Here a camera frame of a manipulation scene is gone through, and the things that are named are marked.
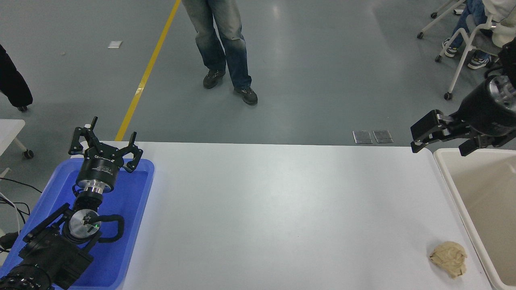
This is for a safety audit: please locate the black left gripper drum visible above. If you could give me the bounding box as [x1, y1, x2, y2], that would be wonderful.
[76, 149, 123, 189]

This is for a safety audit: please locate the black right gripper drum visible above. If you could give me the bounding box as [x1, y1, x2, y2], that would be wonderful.
[455, 81, 516, 146]

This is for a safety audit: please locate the large pale bin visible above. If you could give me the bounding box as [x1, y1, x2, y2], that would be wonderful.
[433, 148, 516, 290]

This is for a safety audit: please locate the blue plastic tray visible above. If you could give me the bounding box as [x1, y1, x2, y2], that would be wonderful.
[0, 158, 155, 290]

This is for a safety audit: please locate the white side table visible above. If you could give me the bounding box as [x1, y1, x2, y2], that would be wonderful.
[0, 119, 35, 178]

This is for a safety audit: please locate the person in black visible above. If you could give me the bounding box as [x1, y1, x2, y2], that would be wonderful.
[0, 43, 33, 108]

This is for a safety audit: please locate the white chair base with casters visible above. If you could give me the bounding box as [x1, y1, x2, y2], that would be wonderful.
[416, 0, 468, 39]

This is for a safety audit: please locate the seated person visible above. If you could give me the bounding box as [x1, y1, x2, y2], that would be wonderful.
[442, 0, 516, 70]

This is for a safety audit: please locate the standing person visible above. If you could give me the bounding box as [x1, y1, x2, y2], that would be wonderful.
[181, 0, 258, 106]

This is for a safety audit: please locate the white frame grey chair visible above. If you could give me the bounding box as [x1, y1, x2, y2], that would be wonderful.
[435, 14, 504, 101]

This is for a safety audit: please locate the black floor cable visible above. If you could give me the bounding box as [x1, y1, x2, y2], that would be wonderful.
[0, 177, 43, 226]

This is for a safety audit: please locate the white floor cable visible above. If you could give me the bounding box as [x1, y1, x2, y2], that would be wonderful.
[0, 191, 21, 234]

